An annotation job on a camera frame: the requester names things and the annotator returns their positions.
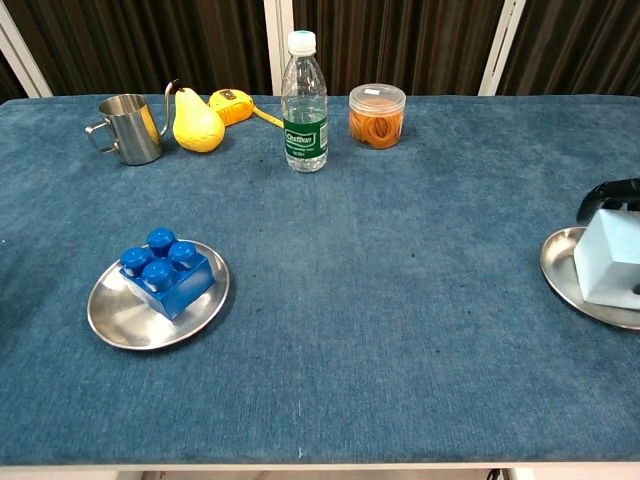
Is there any clear water bottle green label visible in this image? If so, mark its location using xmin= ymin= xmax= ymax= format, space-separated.
xmin=281 ymin=30 xmax=330 ymax=174

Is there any light blue cube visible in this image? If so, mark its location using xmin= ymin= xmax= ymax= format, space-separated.
xmin=573 ymin=208 xmax=640 ymax=306

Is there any dark pleated curtain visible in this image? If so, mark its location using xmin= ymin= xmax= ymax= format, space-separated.
xmin=0 ymin=0 xmax=640 ymax=104

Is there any round steel plate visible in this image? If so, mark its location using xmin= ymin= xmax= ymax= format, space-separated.
xmin=86 ymin=238 xmax=231 ymax=350
xmin=539 ymin=225 xmax=640 ymax=331

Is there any yellow tape measure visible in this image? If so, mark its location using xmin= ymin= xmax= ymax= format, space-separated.
xmin=208 ymin=88 xmax=284 ymax=128

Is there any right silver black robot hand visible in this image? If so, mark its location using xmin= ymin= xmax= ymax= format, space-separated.
xmin=576 ymin=178 xmax=640 ymax=226

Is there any blue building block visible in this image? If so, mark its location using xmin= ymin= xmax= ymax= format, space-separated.
xmin=118 ymin=227 xmax=217 ymax=321

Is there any yellow pear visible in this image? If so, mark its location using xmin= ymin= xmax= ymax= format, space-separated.
xmin=172 ymin=87 xmax=226 ymax=153

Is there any clear jar of rubber bands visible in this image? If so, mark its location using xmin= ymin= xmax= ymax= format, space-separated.
xmin=348 ymin=83 xmax=407 ymax=150

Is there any blue table cloth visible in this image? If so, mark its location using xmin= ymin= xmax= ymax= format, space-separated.
xmin=0 ymin=94 xmax=640 ymax=467

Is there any steel gooseneck pitcher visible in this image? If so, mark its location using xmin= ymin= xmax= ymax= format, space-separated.
xmin=84 ymin=79 xmax=180 ymax=167

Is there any white frame post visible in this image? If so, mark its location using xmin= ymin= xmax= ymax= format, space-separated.
xmin=0 ymin=0 xmax=54 ymax=99
xmin=263 ymin=0 xmax=295 ymax=96
xmin=478 ymin=0 xmax=528 ymax=97

